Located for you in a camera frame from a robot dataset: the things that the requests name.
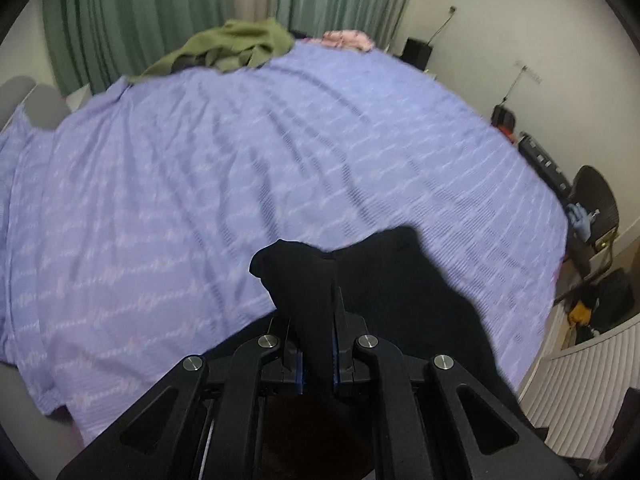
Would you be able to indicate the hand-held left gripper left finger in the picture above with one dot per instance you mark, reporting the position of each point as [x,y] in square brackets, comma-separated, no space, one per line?
[299,366]

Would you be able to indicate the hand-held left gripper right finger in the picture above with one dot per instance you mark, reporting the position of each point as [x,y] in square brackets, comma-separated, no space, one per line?
[334,366]

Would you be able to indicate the black pants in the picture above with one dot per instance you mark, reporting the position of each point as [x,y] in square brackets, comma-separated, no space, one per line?
[425,300]

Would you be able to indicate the lilac striped bedsheet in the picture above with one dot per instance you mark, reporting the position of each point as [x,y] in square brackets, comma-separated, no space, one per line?
[200,185]

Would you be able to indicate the white radiator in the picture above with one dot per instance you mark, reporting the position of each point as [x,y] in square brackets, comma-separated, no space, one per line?
[585,385]

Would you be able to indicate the yellow object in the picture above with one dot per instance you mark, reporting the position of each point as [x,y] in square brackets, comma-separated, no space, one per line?
[581,312]

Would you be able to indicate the light blue cloth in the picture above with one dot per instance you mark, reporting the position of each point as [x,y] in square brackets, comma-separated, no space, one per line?
[581,220]

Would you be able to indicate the black and orange bag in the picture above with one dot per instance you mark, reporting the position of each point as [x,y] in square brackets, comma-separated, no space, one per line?
[504,121]

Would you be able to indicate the brown wicker chair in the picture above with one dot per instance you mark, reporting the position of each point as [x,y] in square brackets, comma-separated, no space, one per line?
[597,200]

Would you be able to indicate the black floor appliance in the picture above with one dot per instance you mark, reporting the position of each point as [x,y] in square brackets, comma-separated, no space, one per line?
[417,52]

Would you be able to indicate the pink printed clothing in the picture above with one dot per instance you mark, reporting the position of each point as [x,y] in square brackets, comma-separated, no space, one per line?
[345,40]

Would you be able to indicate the olive green garment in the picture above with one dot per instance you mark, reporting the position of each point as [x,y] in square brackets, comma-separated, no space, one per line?
[235,45]

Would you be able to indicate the grey upholstered bed headboard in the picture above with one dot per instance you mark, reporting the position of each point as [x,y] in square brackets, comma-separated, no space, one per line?
[35,102]

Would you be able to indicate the white wall power strip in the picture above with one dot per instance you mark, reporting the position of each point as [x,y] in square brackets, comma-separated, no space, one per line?
[529,72]

